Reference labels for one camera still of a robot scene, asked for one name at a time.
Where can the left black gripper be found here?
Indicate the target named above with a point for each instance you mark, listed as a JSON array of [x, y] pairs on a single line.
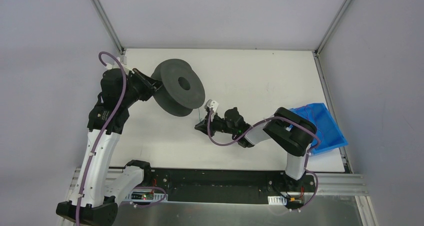
[[145, 84]]

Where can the blue plastic bin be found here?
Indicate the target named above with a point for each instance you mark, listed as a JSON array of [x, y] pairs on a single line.
[[328, 130]]

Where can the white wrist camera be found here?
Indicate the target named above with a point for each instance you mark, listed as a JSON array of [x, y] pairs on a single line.
[[122, 61], [211, 106]]

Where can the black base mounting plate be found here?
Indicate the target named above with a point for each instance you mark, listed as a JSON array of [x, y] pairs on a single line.
[[221, 186]]

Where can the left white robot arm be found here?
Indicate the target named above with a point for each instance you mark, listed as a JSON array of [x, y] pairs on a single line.
[[92, 202]]

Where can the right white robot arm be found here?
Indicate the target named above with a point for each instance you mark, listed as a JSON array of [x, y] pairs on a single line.
[[295, 134]]

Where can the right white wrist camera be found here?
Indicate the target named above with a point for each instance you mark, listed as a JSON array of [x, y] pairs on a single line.
[[211, 106]]

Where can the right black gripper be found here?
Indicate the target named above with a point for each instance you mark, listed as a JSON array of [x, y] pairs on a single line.
[[205, 125]]

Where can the black cable spool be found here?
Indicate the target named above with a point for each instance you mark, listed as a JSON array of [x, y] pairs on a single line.
[[182, 90]]

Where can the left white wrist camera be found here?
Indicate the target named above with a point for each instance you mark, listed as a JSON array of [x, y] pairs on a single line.
[[122, 61]]

